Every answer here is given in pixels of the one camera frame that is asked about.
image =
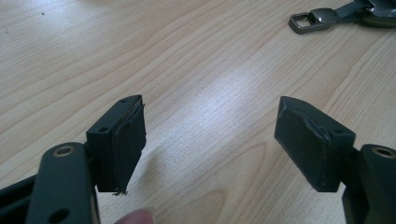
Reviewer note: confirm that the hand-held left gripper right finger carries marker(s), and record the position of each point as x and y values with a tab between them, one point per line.
305	143

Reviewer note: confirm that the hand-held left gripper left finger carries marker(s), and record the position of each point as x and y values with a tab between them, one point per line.
124	146

